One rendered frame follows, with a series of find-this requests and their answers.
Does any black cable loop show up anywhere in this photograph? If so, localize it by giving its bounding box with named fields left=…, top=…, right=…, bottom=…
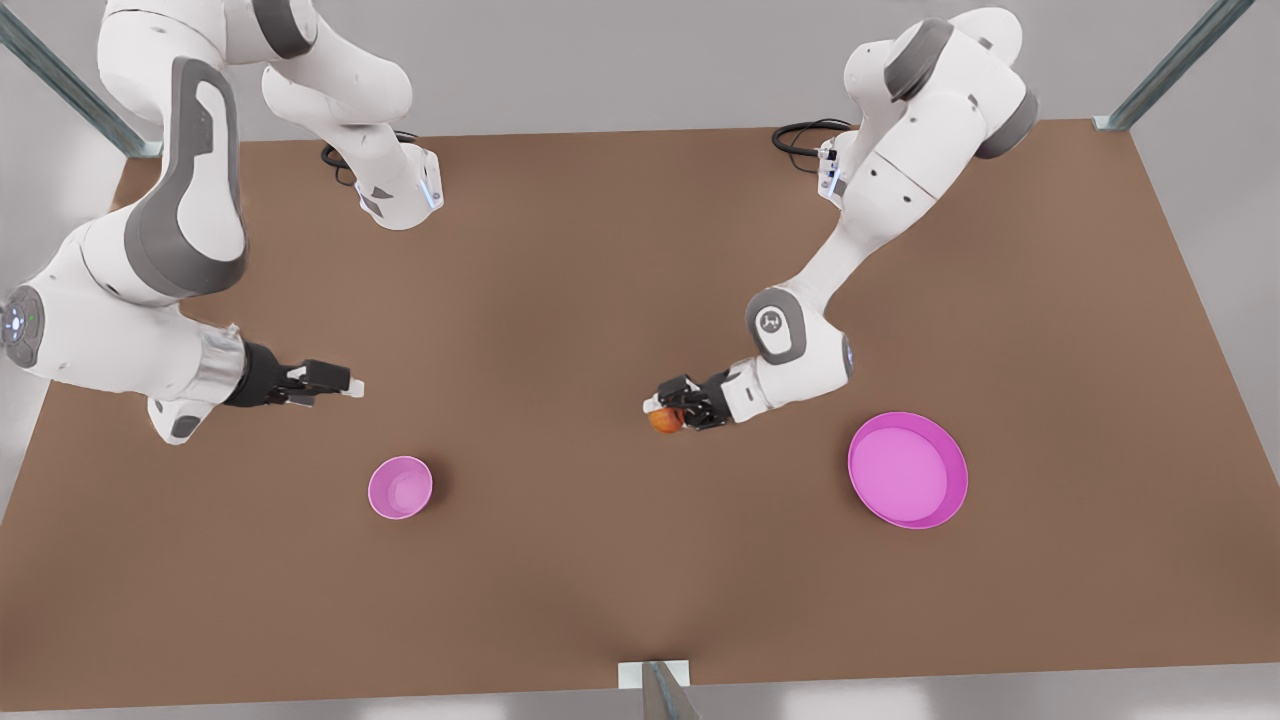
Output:
left=320, top=131, right=420, bottom=188
left=772, top=118, right=855, bottom=173

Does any small pink bowl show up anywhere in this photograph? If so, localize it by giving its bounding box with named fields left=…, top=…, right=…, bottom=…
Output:
left=367, top=456, right=434, bottom=521

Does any pink plate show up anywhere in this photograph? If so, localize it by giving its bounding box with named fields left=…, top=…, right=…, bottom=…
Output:
left=848, top=411, right=969, bottom=530

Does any silver frame post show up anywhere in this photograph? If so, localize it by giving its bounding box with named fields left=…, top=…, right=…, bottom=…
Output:
left=618, top=659, right=701, bottom=720
left=0, top=8, right=163, bottom=160
left=1093, top=0, right=1257, bottom=133

